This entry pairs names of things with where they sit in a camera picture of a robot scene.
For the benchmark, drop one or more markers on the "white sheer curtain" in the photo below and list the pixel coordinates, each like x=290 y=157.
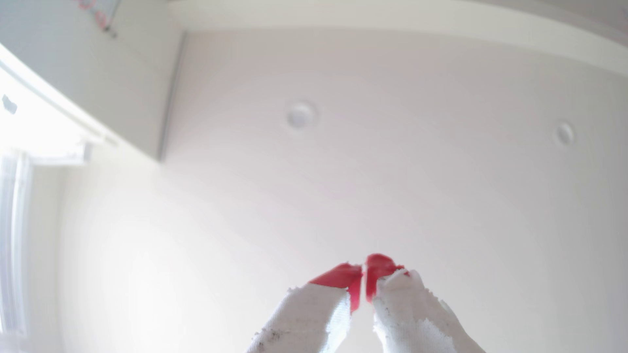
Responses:
x=12 y=245

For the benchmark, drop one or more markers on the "white curtain rail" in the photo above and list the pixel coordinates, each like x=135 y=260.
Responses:
x=54 y=122

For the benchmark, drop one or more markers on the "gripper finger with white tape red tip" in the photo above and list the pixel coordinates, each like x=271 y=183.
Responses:
x=304 y=314
x=412 y=314

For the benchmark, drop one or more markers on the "small dark ceiling mark fixture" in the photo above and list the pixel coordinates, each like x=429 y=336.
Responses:
x=9 y=104

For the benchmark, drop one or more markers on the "round recessed ceiling light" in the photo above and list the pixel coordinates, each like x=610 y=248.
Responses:
x=564 y=133
x=300 y=115

